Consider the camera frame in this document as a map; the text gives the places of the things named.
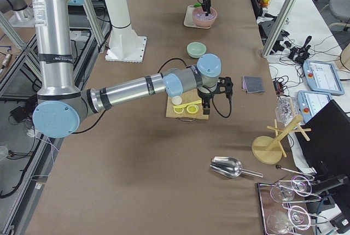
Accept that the clear ice cubes pile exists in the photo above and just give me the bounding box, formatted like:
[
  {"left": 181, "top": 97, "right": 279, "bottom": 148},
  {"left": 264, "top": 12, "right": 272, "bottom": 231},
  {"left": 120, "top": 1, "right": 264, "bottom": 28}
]
[{"left": 194, "top": 12, "right": 215, "bottom": 21}]

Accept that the pink bowl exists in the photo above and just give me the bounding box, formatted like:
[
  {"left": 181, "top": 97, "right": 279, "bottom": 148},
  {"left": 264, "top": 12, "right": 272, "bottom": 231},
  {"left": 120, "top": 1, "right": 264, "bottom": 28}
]
[{"left": 192, "top": 7, "right": 218, "bottom": 27}]

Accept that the green ceramic bowl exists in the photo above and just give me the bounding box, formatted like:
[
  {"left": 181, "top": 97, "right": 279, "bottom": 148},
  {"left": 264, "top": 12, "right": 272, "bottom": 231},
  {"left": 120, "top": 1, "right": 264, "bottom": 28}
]
[{"left": 186, "top": 42, "right": 207, "bottom": 58}]

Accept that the metal ice scoop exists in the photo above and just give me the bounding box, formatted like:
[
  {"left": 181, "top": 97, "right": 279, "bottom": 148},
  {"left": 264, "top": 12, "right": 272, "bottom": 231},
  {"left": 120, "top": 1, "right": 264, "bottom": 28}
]
[{"left": 210, "top": 156, "right": 264, "bottom": 178}]

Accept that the clear plastic ice box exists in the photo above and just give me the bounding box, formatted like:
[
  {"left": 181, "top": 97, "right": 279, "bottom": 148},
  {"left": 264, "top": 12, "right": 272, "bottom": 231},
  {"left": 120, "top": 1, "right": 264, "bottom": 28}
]
[{"left": 276, "top": 97, "right": 300, "bottom": 124}]

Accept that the yellow plastic knife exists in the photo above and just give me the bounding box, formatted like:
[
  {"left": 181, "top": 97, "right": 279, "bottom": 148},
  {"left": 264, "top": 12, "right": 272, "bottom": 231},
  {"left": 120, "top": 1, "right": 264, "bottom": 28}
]
[{"left": 173, "top": 100, "right": 202, "bottom": 109}]

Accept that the yellow lemon slice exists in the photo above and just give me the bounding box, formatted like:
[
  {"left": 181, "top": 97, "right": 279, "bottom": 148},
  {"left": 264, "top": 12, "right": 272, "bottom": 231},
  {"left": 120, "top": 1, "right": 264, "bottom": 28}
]
[
  {"left": 186, "top": 104, "right": 199, "bottom": 114},
  {"left": 173, "top": 108, "right": 184, "bottom": 114}
]

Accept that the bamboo cutting board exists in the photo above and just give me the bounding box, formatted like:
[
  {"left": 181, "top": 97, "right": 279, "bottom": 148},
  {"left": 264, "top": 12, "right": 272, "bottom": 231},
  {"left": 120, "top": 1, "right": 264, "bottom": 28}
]
[{"left": 166, "top": 89, "right": 209, "bottom": 120}]

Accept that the cream rabbit tray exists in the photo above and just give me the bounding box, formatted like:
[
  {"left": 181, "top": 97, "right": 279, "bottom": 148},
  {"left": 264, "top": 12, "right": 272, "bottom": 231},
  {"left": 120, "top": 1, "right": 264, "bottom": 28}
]
[{"left": 183, "top": 5, "right": 211, "bottom": 29}]

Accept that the grey folded cloth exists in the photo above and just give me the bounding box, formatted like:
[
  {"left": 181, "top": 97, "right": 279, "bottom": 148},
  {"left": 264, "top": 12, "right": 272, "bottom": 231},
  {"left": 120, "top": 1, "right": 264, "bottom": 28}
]
[{"left": 242, "top": 76, "right": 265, "bottom": 93}]

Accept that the wooden cup stand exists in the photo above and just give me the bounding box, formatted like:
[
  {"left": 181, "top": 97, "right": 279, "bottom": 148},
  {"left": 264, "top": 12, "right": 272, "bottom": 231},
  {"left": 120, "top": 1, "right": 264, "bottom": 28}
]
[{"left": 252, "top": 115, "right": 311, "bottom": 165}]

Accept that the lower teach pendant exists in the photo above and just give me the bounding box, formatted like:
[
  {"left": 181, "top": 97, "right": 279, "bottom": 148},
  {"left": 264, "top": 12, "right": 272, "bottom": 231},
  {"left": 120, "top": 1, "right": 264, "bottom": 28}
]
[{"left": 296, "top": 90, "right": 332, "bottom": 123}]

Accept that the teach pendant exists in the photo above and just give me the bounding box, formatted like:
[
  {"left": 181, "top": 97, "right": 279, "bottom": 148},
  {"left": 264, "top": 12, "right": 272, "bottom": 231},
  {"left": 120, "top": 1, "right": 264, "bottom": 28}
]
[
  {"left": 296, "top": 90, "right": 332, "bottom": 123},
  {"left": 302, "top": 60, "right": 345, "bottom": 96}
]

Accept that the upper teach pendant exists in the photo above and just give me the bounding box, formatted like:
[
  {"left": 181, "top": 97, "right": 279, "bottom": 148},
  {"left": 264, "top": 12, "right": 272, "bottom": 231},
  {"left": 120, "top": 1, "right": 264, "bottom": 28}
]
[{"left": 302, "top": 60, "right": 345, "bottom": 96}]

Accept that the upper wine glass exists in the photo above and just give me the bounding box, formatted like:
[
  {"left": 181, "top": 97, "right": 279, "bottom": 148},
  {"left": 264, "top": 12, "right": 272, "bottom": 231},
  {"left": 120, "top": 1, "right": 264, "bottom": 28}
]
[{"left": 270, "top": 175, "right": 312, "bottom": 203}]

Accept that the wine glass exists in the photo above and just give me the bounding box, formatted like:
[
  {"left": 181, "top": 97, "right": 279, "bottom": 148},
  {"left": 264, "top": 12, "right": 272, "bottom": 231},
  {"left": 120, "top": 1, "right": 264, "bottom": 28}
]
[
  {"left": 270, "top": 175, "right": 312, "bottom": 203},
  {"left": 266, "top": 205, "right": 311, "bottom": 234}
]

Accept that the metal glass rack tray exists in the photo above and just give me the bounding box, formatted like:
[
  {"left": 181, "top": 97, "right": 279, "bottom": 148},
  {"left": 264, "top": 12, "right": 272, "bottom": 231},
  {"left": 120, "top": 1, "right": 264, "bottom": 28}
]
[{"left": 256, "top": 183, "right": 328, "bottom": 234}]

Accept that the black monitor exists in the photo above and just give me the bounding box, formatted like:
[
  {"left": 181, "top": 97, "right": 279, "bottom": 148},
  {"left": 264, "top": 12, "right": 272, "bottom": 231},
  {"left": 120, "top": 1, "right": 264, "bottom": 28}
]
[{"left": 296, "top": 100, "right": 349, "bottom": 176}]

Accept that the lower wine glass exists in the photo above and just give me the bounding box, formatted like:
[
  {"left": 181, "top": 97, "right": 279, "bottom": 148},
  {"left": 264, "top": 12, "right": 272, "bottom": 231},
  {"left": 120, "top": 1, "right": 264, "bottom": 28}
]
[{"left": 266, "top": 205, "right": 311, "bottom": 234}]

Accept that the black camera cable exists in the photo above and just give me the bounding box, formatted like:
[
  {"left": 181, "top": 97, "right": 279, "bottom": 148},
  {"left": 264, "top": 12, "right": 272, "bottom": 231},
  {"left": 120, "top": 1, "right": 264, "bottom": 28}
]
[{"left": 209, "top": 90, "right": 233, "bottom": 119}]

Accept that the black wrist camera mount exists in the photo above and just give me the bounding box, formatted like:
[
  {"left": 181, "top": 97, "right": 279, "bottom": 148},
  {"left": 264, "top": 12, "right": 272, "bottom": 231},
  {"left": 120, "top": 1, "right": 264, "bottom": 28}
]
[{"left": 217, "top": 77, "right": 233, "bottom": 98}]

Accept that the metal cutting board handle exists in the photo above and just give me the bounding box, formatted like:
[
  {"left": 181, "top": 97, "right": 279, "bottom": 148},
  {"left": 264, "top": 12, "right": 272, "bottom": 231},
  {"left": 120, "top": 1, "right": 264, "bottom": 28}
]
[{"left": 177, "top": 117, "right": 197, "bottom": 122}]

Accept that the aluminium frame post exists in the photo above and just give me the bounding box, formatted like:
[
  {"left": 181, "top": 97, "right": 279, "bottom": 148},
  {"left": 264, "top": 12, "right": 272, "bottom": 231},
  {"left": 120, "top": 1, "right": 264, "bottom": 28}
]
[{"left": 261, "top": 0, "right": 296, "bottom": 58}]

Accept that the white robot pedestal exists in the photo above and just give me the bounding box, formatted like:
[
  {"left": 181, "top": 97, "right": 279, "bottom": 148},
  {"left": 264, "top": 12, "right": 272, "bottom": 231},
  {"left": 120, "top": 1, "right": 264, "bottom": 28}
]
[{"left": 105, "top": 0, "right": 147, "bottom": 63}]

